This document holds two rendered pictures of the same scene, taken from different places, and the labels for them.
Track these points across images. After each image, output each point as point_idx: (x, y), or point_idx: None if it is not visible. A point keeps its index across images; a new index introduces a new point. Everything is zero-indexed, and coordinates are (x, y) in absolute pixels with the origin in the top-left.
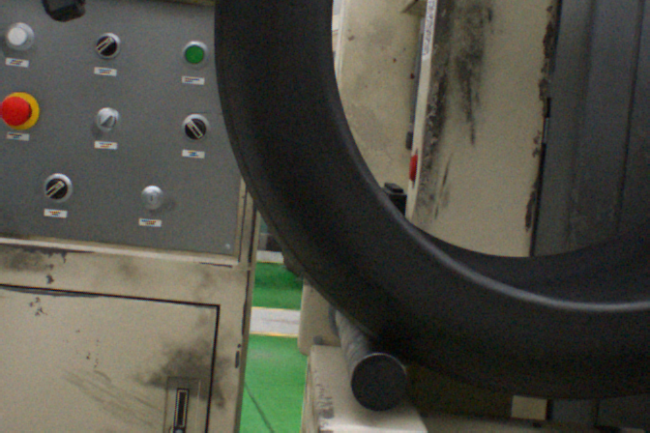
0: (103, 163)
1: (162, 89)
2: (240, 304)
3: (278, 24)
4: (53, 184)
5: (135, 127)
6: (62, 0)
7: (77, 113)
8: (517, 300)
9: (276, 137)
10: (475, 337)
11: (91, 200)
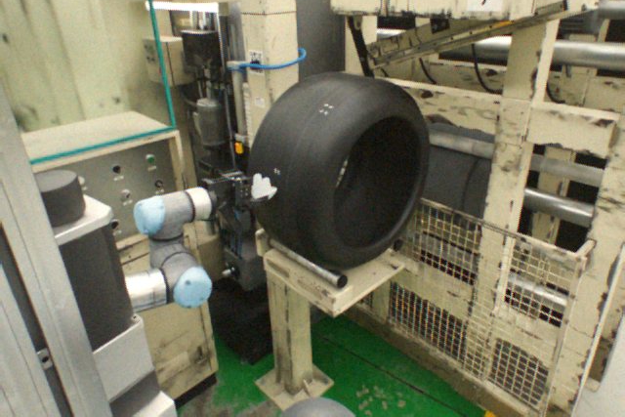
0: (129, 208)
1: (142, 175)
2: (193, 231)
3: (320, 221)
4: (115, 225)
5: (137, 191)
6: (239, 229)
7: (113, 196)
8: (370, 251)
9: (321, 246)
10: (362, 263)
11: (128, 223)
